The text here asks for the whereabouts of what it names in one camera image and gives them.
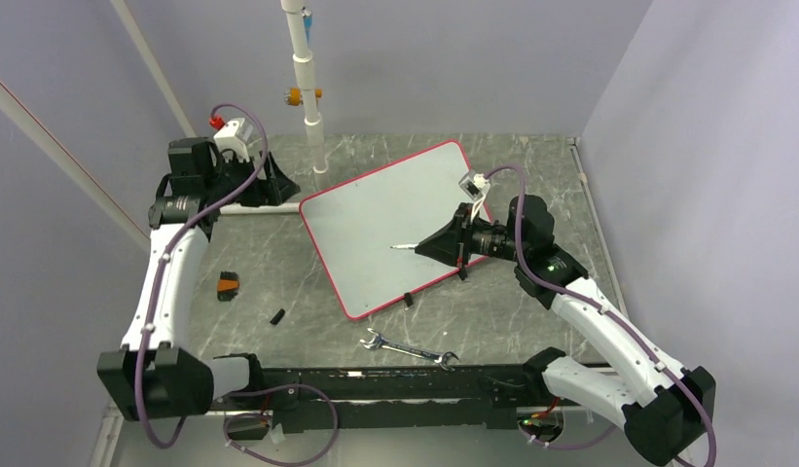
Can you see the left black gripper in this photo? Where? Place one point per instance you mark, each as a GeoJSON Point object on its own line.
{"type": "Point", "coordinates": [278, 189]}

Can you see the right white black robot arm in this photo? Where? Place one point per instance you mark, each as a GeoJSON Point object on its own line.
{"type": "Point", "coordinates": [605, 335]}

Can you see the red framed whiteboard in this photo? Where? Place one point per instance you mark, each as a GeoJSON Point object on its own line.
{"type": "Point", "coordinates": [353, 224]}

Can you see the black marker cap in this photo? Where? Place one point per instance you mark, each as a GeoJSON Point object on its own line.
{"type": "Point", "coordinates": [277, 317]}

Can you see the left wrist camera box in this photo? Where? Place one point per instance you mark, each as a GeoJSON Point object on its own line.
{"type": "Point", "coordinates": [232, 138]}

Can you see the orange black small block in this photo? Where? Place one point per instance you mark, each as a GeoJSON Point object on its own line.
{"type": "Point", "coordinates": [227, 286]}

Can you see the white pvc pipe frame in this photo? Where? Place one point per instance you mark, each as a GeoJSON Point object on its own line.
{"type": "Point", "coordinates": [297, 15]}

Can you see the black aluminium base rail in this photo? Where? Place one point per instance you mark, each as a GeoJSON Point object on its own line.
{"type": "Point", "coordinates": [301, 399]}

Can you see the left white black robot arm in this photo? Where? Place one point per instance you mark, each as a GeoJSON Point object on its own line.
{"type": "Point", "coordinates": [173, 290]}

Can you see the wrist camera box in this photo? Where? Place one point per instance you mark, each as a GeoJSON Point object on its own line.
{"type": "Point", "coordinates": [232, 138]}
{"type": "Point", "coordinates": [477, 186]}

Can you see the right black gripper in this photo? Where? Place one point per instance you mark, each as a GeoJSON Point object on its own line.
{"type": "Point", "coordinates": [453, 242]}

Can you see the silver double ended wrench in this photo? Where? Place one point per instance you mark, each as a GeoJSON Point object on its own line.
{"type": "Point", "coordinates": [378, 341]}

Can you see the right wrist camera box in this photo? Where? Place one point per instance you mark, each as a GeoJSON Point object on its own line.
{"type": "Point", "coordinates": [477, 186]}

